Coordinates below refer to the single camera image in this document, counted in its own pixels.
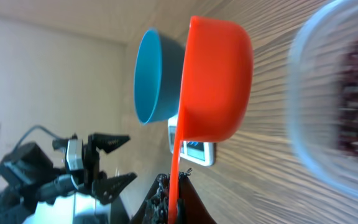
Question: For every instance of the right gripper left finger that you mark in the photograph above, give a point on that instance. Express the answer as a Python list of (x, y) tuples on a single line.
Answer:
[(154, 209)]

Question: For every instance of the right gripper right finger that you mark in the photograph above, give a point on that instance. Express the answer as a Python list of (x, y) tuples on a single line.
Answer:
[(191, 209)]

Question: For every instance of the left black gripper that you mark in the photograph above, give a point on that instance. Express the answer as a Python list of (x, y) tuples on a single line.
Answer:
[(104, 190)]

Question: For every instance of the red scoop with blue handle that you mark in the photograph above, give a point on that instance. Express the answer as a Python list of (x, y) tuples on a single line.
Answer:
[(215, 89)]

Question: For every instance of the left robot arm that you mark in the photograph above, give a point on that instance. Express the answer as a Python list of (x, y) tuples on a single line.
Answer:
[(32, 177)]

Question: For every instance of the white kitchen scale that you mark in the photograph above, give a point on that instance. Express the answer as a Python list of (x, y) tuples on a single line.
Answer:
[(201, 153)]

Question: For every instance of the blue bowl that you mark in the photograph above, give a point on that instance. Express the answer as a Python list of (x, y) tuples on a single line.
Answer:
[(157, 77)]

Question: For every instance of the clear plastic container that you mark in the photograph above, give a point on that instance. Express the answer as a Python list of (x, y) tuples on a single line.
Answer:
[(312, 106)]

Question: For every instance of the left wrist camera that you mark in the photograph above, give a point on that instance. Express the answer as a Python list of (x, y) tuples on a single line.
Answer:
[(74, 155)]

